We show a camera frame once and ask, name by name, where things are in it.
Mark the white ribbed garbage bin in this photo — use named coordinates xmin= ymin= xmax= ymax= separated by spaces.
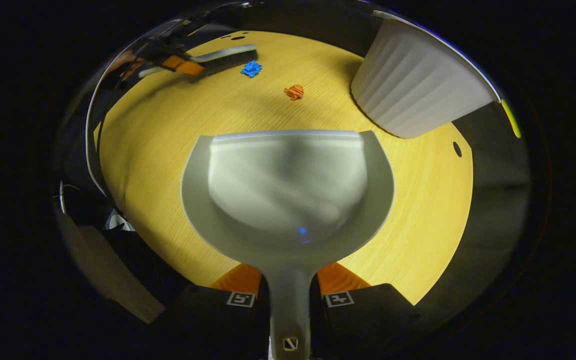
xmin=350 ymin=19 xmax=501 ymax=139

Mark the small white broom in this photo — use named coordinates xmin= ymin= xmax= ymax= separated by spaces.
xmin=138 ymin=44 xmax=259 ymax=79

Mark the light wooden board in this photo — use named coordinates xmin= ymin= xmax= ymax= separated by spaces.
xmin=58 ymin=212 xmax=166 ymax=324

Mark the white dustpan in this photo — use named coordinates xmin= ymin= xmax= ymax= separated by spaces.
xmin=180 ymin=130 xmax=395 ymax=360

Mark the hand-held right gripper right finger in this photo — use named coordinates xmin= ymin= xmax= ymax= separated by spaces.
xmin=310 ymin=262 xmax=419 ymax=360

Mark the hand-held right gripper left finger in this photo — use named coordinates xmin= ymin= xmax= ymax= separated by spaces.
xmin=160 ymin=263 xmax=271 ymax=360

